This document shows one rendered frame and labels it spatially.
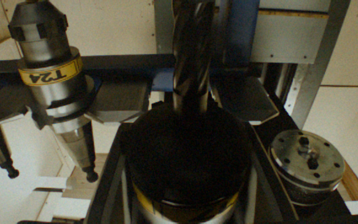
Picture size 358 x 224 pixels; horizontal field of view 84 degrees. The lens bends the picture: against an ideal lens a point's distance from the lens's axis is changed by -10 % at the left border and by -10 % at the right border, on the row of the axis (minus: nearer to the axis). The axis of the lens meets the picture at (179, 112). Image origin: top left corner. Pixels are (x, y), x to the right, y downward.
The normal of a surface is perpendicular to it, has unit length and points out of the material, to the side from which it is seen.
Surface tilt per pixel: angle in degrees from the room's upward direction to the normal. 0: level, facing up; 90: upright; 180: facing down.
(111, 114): 170
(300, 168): 180
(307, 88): 90
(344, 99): 90
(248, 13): 90
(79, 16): 90
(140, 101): 180
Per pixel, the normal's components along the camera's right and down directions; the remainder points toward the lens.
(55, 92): 0.44, 0.53
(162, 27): 0.01, 0.59
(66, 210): 0.00, -0.81
